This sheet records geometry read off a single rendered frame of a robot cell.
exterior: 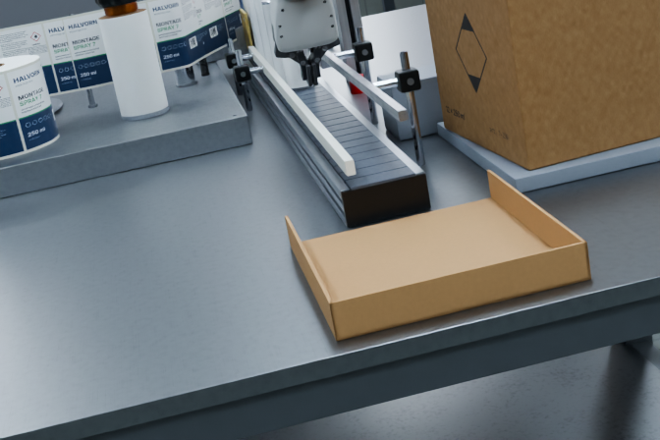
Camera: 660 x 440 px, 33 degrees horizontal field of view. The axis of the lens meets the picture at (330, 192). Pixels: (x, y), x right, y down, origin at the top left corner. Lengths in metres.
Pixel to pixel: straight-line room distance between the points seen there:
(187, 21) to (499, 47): 1.00
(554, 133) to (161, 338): 0.56
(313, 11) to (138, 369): 0.80
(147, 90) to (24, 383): 0.97
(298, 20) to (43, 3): 5.74
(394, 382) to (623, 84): 0.54
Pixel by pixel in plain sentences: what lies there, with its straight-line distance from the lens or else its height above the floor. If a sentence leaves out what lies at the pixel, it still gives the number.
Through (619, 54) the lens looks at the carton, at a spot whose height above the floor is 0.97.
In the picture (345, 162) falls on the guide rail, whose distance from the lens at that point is 1.35.
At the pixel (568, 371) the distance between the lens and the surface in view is 2.27.
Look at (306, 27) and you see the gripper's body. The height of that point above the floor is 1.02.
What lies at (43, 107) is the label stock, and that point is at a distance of 2.00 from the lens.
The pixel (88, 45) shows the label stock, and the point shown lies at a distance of 2.24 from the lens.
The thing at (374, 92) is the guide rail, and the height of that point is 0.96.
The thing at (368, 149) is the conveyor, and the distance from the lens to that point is 1.52.
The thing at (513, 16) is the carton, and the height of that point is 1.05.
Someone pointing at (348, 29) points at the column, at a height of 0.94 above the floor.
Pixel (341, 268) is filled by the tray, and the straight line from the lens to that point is 1.23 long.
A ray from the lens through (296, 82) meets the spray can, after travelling 2.00.
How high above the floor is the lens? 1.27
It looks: 17 degrees down
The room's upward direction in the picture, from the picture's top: 11 degrees counter-clockwise
